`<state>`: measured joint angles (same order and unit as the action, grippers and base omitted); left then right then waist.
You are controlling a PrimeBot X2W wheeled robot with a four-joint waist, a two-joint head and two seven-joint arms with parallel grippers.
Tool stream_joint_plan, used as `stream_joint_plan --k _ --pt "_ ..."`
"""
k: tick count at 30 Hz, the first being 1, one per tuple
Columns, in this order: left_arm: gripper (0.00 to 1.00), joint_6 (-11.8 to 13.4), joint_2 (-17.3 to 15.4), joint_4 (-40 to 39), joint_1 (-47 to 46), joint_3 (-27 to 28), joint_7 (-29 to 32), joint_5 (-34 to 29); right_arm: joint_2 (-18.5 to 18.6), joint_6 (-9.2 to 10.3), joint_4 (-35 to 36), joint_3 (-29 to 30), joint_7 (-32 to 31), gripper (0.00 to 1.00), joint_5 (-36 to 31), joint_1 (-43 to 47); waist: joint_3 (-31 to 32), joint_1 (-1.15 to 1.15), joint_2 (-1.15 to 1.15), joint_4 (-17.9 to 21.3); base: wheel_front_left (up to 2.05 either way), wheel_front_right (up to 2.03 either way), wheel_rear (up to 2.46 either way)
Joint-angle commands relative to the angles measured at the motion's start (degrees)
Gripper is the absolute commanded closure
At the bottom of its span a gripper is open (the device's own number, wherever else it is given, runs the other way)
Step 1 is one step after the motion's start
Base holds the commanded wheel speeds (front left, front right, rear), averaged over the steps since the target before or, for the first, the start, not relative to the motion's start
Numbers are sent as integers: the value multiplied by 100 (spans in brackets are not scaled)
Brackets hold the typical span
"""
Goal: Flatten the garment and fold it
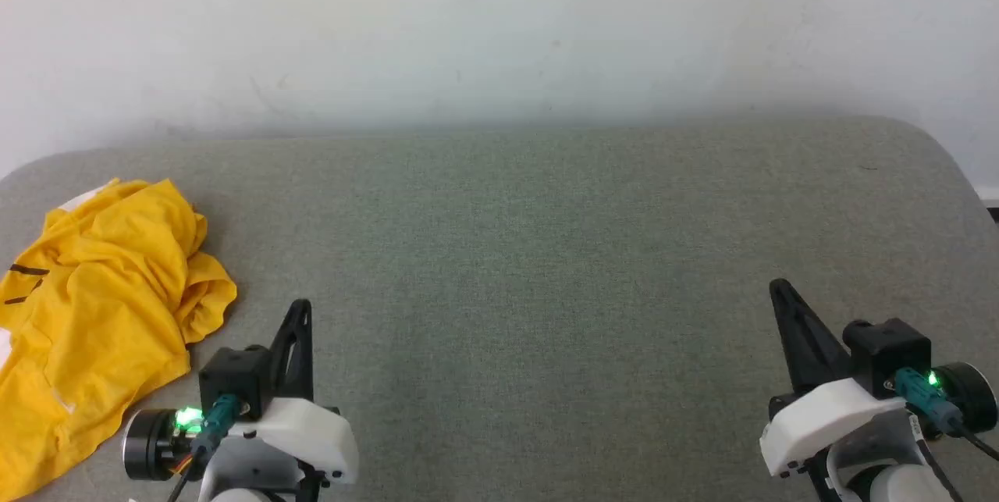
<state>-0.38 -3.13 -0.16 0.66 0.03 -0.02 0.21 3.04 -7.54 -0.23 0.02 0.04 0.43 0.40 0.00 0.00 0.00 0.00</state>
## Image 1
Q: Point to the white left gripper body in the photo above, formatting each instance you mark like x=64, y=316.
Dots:
x=312, y=432

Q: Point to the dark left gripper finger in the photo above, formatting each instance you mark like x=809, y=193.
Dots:
x=303, y=346

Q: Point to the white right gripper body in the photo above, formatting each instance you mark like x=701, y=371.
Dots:
x=819, y=420

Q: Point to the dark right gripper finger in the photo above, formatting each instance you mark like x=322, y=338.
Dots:
x=804, y=346

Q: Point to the yellow printed t-shirt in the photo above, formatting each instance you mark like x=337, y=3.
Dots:
x=101, y=291

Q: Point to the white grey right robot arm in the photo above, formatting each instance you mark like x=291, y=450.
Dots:
x=897, y=478

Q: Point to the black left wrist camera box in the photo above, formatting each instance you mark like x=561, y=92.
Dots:
x=234, y=373

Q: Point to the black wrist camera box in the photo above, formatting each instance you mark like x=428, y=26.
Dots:
x=234, y=373
x=886, y=357

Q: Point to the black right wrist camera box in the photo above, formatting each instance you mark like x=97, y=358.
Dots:
x=886, y=357

